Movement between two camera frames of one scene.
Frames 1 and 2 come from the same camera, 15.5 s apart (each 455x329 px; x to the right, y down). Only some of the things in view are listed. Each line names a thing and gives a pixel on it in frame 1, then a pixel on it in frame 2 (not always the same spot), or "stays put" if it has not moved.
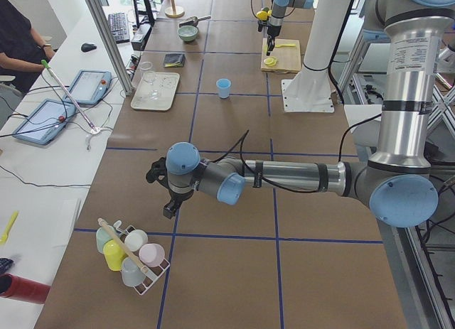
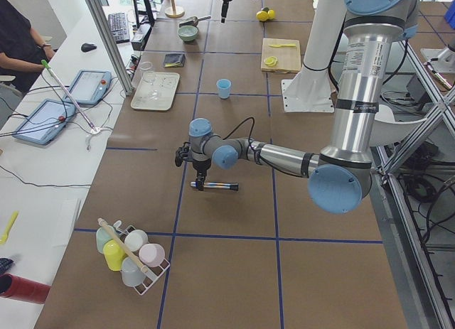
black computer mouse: (87, 47) stays put
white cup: (136, 239) stays put
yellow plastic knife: (288, 45) stays put
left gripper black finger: (170, 207) -> (201, 177)
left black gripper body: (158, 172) -> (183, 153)
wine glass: (149, 75) stays put
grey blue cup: (131, 273) stays put
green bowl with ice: (188, 33) stays put
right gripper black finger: (271, 42) -> (224, 11)
